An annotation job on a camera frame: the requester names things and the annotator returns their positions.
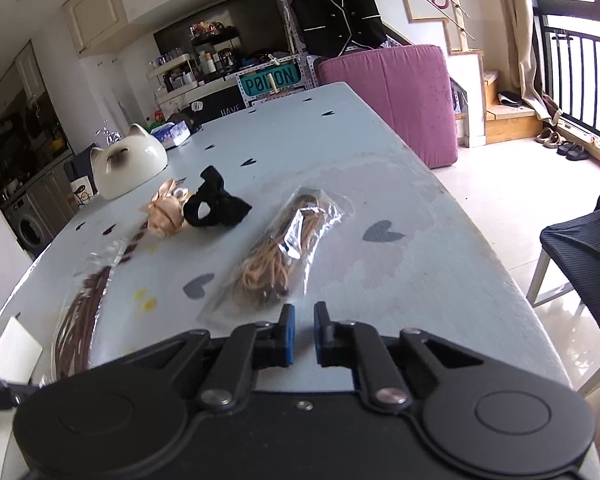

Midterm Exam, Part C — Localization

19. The white tray box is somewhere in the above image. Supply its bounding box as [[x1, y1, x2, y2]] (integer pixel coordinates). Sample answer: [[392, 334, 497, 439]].
[[0, 316, 43, 385]]

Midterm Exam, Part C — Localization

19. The bag of tan hair ties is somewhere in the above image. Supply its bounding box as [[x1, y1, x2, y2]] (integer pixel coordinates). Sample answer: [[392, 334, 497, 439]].
[[199, 186, 354, 334]]

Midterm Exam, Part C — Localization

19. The bag of dark brown ties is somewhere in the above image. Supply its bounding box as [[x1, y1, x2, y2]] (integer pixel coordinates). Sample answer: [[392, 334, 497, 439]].
[[50, 233, 149, 380]]

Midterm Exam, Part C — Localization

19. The peach satin scrunchie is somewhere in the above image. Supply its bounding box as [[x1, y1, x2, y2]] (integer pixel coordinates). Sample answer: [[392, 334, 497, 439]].
[[140, 179, 190, 237]]

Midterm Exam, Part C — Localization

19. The washing machine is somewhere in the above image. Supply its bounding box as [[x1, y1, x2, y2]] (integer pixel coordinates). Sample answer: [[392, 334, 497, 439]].
[[5, 194, 54, 259]]

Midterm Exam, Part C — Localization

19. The white tote bag with print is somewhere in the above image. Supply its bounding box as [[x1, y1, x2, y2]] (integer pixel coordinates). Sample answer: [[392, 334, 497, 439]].
[[70, 176, 96, 208]]

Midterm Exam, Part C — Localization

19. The black chair at right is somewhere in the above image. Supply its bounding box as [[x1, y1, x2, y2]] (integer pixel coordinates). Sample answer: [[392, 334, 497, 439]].
[[527, 197, 600, 396]]

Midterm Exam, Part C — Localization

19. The teal POIZON sign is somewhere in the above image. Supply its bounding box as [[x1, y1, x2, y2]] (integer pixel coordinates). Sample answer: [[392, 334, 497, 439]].
[[238, 61, 302, 98]]

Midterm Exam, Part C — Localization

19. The purple cushioned chair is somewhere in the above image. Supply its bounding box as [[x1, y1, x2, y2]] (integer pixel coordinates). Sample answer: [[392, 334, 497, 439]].
[[317, 44, 458, 169]]

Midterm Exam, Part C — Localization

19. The white shelf with bottles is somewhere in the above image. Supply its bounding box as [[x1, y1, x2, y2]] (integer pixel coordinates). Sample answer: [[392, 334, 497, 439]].
[[146, 50, 198, 105]]

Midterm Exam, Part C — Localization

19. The black vest on mannequin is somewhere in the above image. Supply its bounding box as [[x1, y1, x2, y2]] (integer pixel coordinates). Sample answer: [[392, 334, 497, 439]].
[[291, 0, 387, 58]]

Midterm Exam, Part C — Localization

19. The beige curtain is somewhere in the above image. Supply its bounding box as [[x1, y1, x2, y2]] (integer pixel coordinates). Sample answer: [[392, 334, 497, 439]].
[[501, 0, 560, 127]]

